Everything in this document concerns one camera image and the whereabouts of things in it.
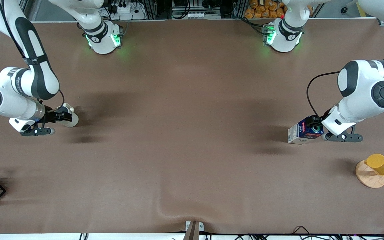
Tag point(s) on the wooden cup stand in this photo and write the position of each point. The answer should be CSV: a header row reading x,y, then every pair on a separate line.
x,y
370,180

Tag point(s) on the brown table cover sheet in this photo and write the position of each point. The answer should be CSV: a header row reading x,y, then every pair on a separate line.
x,y
192,133

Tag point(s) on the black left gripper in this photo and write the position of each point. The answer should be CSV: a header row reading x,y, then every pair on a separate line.
x,y
319,124

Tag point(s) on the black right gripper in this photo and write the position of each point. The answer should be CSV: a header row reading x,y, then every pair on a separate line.
x,y
52,115

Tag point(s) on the white cup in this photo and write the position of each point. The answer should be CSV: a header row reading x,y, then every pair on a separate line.
x,y
73,120

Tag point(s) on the pile of orange items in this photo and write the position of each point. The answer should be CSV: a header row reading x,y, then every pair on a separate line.
x,y
262,10

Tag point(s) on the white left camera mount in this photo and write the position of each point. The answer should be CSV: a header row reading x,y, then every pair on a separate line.
x,y
342,125

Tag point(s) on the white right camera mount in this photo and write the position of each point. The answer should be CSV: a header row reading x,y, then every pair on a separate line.
x,y
18,122

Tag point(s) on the blue Pascual milk carton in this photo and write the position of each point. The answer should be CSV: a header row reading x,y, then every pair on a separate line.
x,y
300,133

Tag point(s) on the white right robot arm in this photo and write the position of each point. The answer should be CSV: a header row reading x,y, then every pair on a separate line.
x,y
35,80

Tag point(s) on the white power strip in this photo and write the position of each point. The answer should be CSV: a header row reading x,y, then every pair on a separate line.
x,y
125,11

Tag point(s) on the yellow plastic cup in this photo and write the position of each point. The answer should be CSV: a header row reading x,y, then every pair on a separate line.
x,y
380,164

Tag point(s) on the grey camera pole bracket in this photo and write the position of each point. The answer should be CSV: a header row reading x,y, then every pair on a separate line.
x,y
193,231

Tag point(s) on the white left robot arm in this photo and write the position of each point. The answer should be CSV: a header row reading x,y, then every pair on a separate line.
x,y
362,86

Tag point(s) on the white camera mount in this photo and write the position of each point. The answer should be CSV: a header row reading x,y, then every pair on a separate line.
x,y
18,122
342,125

